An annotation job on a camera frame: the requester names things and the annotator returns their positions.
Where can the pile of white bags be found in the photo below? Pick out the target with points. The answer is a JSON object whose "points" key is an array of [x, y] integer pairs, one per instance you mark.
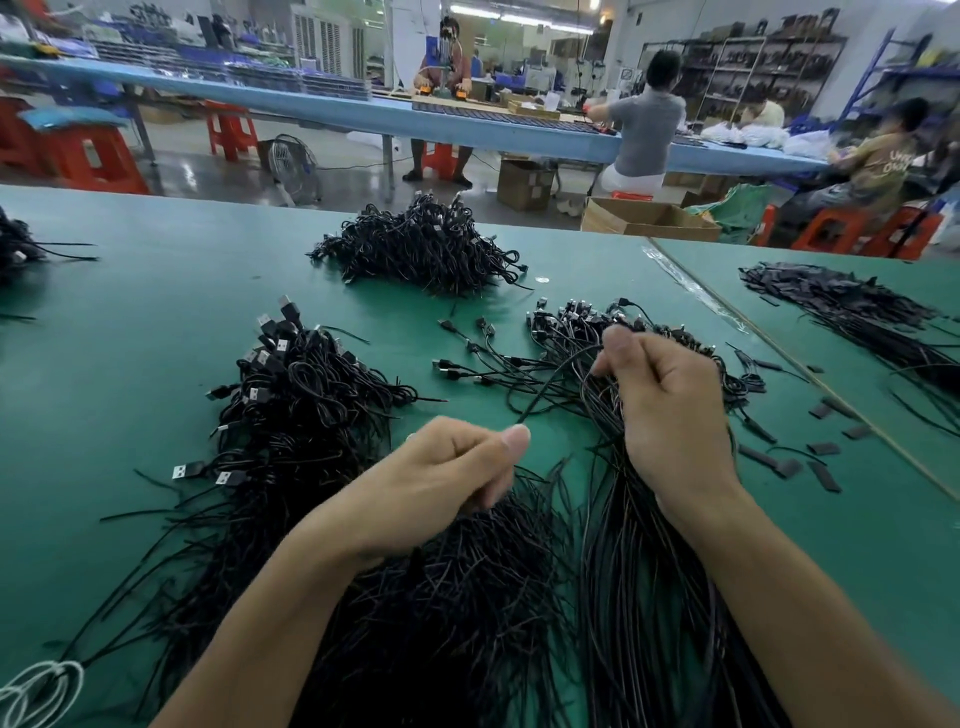
{"points": [[765, 138]]}

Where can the red stool with blue seat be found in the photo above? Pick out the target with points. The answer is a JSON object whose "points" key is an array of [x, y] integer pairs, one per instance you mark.
{"points": [[87, 150]]}

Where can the person's left forearm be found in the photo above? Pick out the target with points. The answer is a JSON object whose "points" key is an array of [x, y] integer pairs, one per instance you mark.
{"points": [[255, 653]]}

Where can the green bag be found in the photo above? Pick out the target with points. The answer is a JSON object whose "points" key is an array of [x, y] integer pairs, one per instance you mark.
{"points": [[738, 213]]}

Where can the open cardboard box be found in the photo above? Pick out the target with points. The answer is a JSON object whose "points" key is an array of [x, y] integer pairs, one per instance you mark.
{"points": [[651, 219]]}

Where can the scattered dark tie pieces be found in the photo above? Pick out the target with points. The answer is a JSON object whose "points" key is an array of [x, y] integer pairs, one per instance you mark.
{"points": [[827, 476]]}

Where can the blue metal rack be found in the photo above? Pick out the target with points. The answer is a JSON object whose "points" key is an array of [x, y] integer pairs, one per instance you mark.
{"points": [[900, 72]]}

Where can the white pillar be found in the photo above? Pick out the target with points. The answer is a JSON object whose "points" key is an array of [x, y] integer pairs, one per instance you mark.
{"points": [[417, 42]]}

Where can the long blue workbench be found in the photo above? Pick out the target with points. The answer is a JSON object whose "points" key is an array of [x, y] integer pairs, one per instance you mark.
{"points": [[393, 117]]}

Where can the grey floor fan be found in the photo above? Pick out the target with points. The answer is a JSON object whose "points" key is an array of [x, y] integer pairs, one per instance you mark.
{"points": [[293, 170]]}

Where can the red plastic stool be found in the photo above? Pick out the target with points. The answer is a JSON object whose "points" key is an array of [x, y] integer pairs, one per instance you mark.
{"points": [[15, 135], [833, 233], [233, 132], [441, 161]]}

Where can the person's right hand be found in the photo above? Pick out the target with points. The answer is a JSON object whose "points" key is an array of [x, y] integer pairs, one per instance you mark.
{"points": [[675, 420]]}

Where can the person's right forearm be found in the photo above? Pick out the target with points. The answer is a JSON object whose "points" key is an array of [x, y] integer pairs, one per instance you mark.
{"points": [[825, 623]]}

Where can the metal storage shelf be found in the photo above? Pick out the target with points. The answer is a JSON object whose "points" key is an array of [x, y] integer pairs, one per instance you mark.
{"points": [[765, 63]]}

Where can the small cardboard box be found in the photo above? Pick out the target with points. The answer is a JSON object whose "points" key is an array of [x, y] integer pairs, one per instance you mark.
{"points": [[527, 185]]}

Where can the person's left hand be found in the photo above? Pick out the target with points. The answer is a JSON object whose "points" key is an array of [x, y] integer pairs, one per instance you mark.
{"points": [[420, 488]]}

